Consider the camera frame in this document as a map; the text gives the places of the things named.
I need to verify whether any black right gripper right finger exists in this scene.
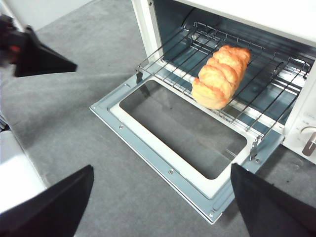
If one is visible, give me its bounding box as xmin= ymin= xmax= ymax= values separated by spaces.
xmin=230 ymin=162 xmax=316 ymax=237

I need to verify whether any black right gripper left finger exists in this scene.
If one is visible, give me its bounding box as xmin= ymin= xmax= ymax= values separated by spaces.
xmin=0 ymin=164 xmax=95 ymax=237

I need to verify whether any golden brown bread loaf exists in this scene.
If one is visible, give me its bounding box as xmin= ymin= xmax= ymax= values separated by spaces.
xmin=191 ymin=44 xmax=252 ymax=110

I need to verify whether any beige timer knob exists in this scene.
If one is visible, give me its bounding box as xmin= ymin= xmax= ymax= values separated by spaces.
xmin=301 ymin=126 xmax=316 ymax=158

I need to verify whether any white box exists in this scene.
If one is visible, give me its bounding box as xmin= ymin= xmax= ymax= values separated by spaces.
xmin=0 ymin=131 xmax=48 ymax=213

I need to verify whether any metal wire oven rack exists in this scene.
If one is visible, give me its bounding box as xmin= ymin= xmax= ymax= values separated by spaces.
xmin=135 ymin=21 xmax=312 ymax=161

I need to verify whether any oven door with beige handle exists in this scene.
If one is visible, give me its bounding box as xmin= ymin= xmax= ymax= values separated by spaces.
xmin=89 ymin=75 xmax=285 ymax=225

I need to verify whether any white toaster oven body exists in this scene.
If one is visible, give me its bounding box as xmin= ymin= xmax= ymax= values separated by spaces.
xmin=130 ymin=0 xmax=316 ymax=165

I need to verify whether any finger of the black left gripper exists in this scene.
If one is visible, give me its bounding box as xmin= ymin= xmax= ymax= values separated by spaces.
xmin=13 ymin=25 xmax=78 ymax=78

